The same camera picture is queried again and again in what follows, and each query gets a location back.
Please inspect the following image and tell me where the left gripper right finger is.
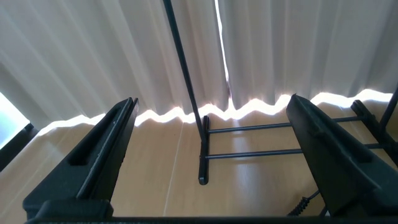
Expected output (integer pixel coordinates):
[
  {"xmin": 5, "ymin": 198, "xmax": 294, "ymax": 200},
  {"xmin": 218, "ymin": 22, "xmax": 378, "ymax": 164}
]
[{"xmin": 285, "ymin": 93, "xmax": 398, "ymax": 217}]

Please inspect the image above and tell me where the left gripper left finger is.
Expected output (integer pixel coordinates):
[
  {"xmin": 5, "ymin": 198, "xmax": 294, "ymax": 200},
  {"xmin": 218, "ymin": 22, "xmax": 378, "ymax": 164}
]
[{"xmin": 22, "ymin": 97, "xmax": 140, "ymax": 218}]

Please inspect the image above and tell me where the black clothes rack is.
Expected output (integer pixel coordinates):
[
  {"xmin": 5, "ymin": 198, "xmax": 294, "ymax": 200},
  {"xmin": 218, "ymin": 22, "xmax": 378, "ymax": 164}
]
[{"xmin": 162, "ymin": 0, "xmax": 398, "ymax": 186}]

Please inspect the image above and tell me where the window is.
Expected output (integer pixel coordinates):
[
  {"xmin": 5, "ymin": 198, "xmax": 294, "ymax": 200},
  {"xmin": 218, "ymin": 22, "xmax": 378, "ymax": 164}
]
[{"xmin": 0, "ymin": 91, "xmax": 40, "ymax": 172}]

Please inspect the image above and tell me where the black cable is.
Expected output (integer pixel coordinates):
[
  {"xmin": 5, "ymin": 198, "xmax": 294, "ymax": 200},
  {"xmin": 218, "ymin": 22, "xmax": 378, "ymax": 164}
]
[{"xmin": 286, "ymin": 189, "xmax": 329, "ymax": 217}]

